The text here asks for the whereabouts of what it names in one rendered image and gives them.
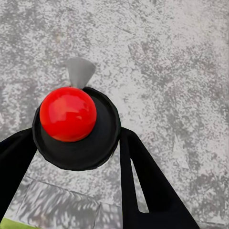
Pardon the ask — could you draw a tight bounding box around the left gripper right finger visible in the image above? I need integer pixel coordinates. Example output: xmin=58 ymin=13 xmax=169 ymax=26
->
xmin=119 ymin=127 xmax=200 ymax=229

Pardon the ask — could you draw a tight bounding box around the insectifuge atomizer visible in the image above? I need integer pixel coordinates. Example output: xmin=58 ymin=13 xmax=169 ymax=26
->
xmin=32 ymin=58 xmax=121 ymax=171

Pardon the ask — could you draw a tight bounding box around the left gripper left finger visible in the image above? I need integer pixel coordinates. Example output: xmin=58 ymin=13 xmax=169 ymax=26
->
xmin=0 ymin=128 xmax=38 ymax=223

